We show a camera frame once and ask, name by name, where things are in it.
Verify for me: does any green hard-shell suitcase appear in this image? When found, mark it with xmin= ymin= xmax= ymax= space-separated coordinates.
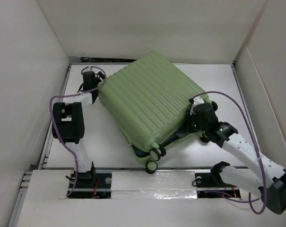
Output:
xmin=98 ymin=51 xmax=211 ymax=174

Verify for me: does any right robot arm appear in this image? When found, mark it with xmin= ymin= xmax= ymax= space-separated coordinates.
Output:
xmin=186 ymin=103 xmax=286 ymax=214

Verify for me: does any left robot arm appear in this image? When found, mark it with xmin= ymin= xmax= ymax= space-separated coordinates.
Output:
xmin=50 ymin=67 xmax=107 ymax=188

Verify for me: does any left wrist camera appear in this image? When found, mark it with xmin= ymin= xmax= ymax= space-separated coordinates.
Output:
xmin=81 ymin=66 xmax=95 ymax=74

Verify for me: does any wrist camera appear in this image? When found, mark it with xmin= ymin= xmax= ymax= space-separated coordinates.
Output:
xmin=189 ymin=96 xmax=204 ymax=115
xmin=81 ymin=66 xmax=95 ymax=74

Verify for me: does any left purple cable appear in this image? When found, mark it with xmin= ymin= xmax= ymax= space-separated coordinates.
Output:
xmin=49 ymin=67 xmax=107 ymax=197

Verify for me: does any purple cable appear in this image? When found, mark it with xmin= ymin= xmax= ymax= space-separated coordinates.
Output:
xmin=192 ymin=91 xmax=269 ymax=215
xmin=49 ymin=67 xmax=107 ymax=197

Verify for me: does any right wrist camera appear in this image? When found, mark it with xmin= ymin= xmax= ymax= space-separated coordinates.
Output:
xmin=189 ymin=96 xmax=204 ymax=115

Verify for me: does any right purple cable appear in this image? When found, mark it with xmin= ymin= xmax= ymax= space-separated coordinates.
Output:
xmin=192 ymin=91 xmax=269 ymax=215

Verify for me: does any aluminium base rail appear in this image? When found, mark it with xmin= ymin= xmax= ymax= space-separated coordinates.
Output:
xmin=19 ymin=166 xmax=280 ymax=201

